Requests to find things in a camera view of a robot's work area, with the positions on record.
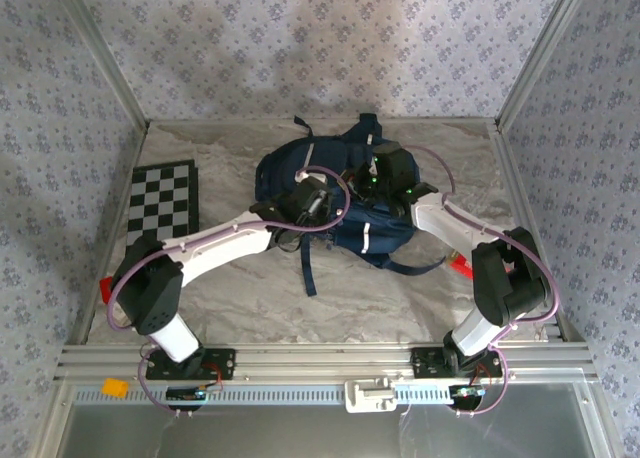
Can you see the black grey checkerboard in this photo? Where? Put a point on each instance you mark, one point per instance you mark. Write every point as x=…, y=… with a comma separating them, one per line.
x=160, y=203

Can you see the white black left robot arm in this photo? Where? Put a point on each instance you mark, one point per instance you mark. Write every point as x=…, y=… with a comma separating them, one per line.
x=220, y=253

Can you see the left small circuit board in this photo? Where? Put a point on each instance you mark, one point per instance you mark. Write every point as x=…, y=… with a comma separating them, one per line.
x=185, y=394

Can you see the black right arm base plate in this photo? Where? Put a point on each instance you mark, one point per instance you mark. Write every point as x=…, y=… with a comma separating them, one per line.
x=425, y=363

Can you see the playing card box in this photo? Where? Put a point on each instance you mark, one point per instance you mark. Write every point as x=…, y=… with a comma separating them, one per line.
x=115, y=314

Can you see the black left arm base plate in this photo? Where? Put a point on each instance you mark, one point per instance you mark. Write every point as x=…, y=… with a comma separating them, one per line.
x=220, y=365

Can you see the orange connector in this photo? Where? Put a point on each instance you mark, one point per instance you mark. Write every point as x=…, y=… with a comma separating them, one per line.
x=115, y=387

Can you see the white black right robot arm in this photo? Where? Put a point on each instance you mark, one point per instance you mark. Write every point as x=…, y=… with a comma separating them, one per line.
x=505, y=278

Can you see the navy blue student backpack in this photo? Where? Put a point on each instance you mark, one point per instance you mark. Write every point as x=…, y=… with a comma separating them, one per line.
x=380, y=233

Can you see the grey metal sheet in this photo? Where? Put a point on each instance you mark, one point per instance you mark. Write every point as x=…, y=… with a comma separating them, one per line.
x=300, y=433

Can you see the small circuit board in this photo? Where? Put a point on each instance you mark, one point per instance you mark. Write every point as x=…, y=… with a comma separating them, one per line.
x=466, y=393
x=185, y=394

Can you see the right small circuit board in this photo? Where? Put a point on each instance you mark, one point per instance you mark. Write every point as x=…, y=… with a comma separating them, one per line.
x=466, y=393

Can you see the aluminium frame cross rail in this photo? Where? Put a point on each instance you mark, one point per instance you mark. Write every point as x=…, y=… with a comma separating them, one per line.
x=320, y=360

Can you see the red packet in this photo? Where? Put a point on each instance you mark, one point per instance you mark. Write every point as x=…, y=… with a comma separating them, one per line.
x=460, y=264

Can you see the aluminium frame post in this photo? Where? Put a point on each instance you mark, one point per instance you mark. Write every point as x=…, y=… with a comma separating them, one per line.
x=100, y=53
x=545, y=53

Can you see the white plastic bracket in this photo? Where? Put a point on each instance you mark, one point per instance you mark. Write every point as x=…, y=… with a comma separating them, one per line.
x=370, y=395

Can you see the small red block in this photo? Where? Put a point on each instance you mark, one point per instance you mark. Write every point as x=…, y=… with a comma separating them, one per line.
x=105, y=288

